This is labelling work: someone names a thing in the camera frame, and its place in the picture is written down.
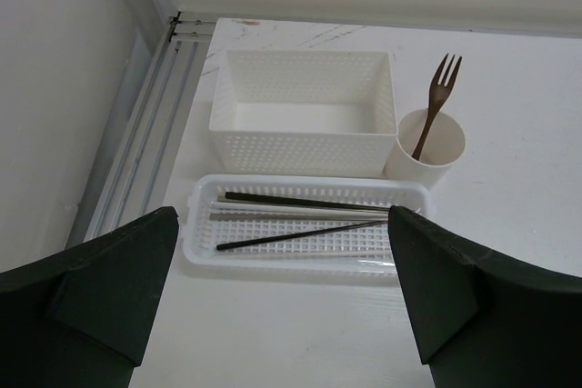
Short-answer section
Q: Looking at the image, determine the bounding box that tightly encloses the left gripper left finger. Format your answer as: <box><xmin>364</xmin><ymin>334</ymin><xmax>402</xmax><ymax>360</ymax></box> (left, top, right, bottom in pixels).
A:
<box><xmin>1</xmin><ymin>206</ymin><xmax>179</xmax><ymax>387</ymax></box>

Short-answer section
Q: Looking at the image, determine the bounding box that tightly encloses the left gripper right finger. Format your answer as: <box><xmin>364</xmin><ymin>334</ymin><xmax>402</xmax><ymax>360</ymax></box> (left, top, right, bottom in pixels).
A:
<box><xmin>387</xmin><ymin>206</ymin><xmax>581</xmax><ymax>387</ymax></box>

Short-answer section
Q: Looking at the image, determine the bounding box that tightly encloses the black thin chopstick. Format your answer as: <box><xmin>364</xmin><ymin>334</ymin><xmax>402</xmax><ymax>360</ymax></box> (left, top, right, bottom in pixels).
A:
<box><xmin>216</xmin><ymin>219</ymin><xmax>388</xmax><ymax>252</ymax></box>

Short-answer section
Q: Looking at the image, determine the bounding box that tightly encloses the silver metal chopstick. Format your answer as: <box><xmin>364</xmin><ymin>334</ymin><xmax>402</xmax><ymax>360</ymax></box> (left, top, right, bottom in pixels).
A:
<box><xmin>209</xmin><ymin>213</ymin><xmax>388</xmax><ymax>222</ymax></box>

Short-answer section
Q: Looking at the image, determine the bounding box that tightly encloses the white chopstick long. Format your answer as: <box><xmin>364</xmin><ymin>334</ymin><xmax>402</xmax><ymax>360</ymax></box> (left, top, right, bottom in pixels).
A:
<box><xmin>220</xmin><ymin>249</ymin><xmax>392</xmax><ymax>260</ymax></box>

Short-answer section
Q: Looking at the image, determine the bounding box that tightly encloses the brown wooden fork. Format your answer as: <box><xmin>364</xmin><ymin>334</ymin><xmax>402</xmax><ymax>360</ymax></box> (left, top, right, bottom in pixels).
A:
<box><xmin>412</xmin><ymin>54</ymin><xmax>463</xmax><ymax>161</ymax></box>

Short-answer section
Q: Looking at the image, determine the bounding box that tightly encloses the cream cylindrical cup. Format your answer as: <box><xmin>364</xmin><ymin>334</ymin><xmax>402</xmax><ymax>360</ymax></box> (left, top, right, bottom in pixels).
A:
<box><xmin>384</xmin><ymin>109</ymin><xmax>466</xmax><ymax>190</ymax></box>

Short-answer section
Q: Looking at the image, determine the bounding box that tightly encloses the white perforated flat tray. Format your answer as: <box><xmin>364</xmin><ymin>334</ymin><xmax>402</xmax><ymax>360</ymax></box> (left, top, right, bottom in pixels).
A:
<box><xmin>181</xmin><ymin>174</ymin><xmax>434</xmax><ymax>282</ymax></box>

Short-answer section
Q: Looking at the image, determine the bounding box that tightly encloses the white perforated square box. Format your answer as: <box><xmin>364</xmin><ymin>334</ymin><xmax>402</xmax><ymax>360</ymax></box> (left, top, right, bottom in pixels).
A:
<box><xmin>209</xmin><ymin>50</ymin><xmax>397</xmax><ymax>178</ymax></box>

